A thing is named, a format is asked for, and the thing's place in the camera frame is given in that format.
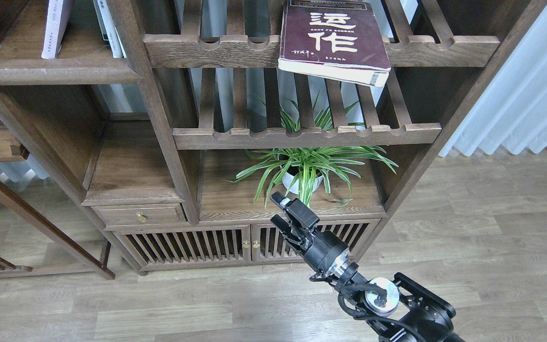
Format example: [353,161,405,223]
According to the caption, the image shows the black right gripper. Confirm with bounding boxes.
[271,192,351,281]

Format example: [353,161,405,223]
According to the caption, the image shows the white lavender paperback book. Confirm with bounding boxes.
[41,0,74,59]

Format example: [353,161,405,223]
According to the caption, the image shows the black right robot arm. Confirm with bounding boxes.
[271,192,462,342]

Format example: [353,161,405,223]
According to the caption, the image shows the white upright books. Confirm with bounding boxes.
[93,0,127,58]

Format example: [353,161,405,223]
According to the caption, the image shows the white plant pot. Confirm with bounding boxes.
[283,172,323,195]

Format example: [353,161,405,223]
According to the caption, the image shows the green spider plant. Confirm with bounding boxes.
[228,90,398,209]

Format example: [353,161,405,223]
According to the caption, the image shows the brass drawer knob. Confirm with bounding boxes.
[136,212,148,223]

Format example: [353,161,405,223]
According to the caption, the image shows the dark red thick book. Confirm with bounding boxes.
[278,0,391,87]

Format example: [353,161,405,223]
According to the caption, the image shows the dark wooden bookshelf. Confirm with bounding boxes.
[0,0,547,275]

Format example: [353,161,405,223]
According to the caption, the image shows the white pleated curtain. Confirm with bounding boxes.
[439,6,547,157]

